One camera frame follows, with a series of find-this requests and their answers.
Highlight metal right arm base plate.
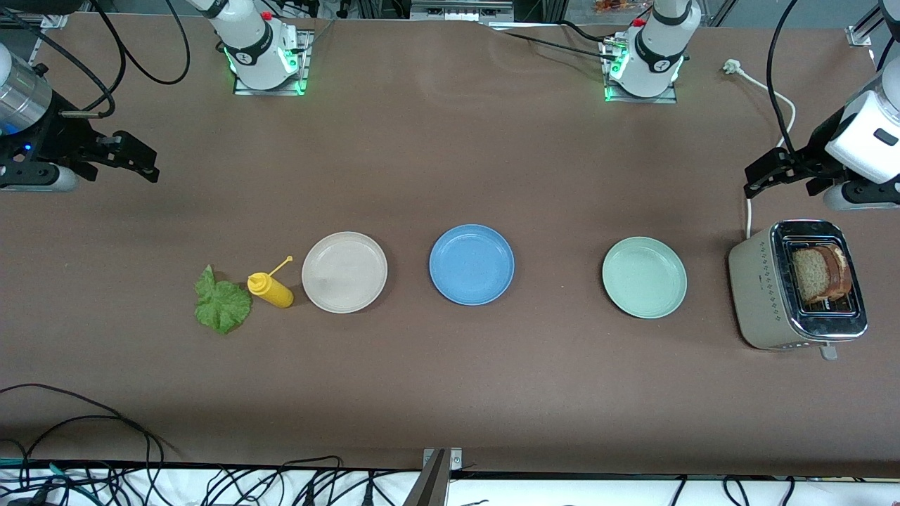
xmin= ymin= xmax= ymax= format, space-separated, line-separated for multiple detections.
xmin=233 ymin=30 xmax=314 ymax=96

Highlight beige round plate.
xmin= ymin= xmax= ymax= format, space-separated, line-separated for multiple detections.
xmin=302 ymin=231 xmax=389 ymax=314

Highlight brown table cover sheet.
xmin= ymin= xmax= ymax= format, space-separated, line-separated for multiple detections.
xmin=0 ymin=13 xmax=900 ymax=479

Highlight white toaster power cable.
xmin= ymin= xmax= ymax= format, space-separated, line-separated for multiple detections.
xmin=723 ymin=59 xmax=797 ymax=240

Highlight black cable on table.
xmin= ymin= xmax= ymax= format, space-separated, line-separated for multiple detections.
xmin=485 ymin=20 xmax=623 ymax=63

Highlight aluminium table edge bracket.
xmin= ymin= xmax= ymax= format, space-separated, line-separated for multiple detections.
xmin=403 ymin=448 xmax=463 ymax=506

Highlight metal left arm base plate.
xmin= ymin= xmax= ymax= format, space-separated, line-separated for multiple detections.
xmin=602 ymin=39 xmax=679 ymax=105

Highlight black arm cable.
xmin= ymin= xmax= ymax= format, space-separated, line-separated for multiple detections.
xmin=768 ymin=0 xmax=900 ymax=159
xmin=0 ymin=0 xmax=191 ymax=119

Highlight tangled black cables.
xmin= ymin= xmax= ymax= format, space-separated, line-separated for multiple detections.
xmin=0 ymin=455 xmax=423 ymax=506

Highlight mint green round plate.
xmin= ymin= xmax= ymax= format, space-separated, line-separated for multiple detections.
xmin=602 ymin=236 xmax=688 ymax=320

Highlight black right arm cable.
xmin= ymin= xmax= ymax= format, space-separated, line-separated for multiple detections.
xmin=0 ymin=0 xmax=191 ymax=119

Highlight brown bread slice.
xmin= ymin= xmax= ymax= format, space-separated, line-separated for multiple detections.
xmin=792 ymin=247 xmax=834 ymax=304
xmin=823 ymin=242 xmax=854 ymax=299

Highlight silver metal frame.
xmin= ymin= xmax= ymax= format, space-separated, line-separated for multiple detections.
xmin=410 ymin=0 xmax=514 ymax=22

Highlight yellow mustard squeeze bottle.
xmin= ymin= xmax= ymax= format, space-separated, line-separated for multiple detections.
xmin=247 ymin=255 xmax=295 ymax=309

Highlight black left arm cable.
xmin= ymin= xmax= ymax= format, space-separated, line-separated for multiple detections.
xmin=768 ymin=0 xmax=900 ymax=159

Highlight beige chrome toaster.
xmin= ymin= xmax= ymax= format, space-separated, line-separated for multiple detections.
xmin=728 ymin=219 xmax=868 ymax=361

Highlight blue round plate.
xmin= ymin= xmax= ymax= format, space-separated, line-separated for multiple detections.
xmin=429 ymin=223 xmax=515 ymax=306

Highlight green lettuce leaf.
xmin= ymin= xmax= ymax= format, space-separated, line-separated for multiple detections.
xmin=194 ymin=264 xmax=252 ymax=335

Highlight black looped cable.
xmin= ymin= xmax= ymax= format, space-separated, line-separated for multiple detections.
xmin=0 ymin=383 xmax=169 ymax=468

